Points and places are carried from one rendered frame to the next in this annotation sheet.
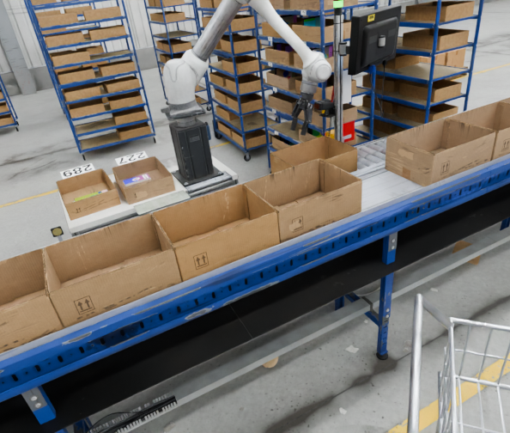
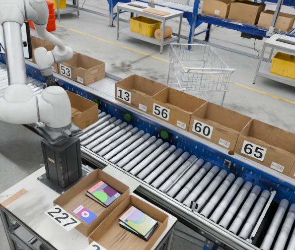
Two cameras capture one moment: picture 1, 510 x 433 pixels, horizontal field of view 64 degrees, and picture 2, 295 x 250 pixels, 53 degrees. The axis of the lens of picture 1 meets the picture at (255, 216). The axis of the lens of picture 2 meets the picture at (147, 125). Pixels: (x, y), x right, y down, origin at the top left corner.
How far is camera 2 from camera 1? 3.32 m
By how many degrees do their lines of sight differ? 96
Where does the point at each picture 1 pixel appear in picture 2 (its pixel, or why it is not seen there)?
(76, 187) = not seen: outside the picture
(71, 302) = (244, 122)
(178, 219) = (179, 116)
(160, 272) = (212, 110)
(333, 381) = not seen: hidden behind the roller
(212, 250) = (193, 102)
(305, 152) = not seen: hidden behind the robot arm
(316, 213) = (153, 87)
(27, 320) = (260, 128)
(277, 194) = (134, 101)
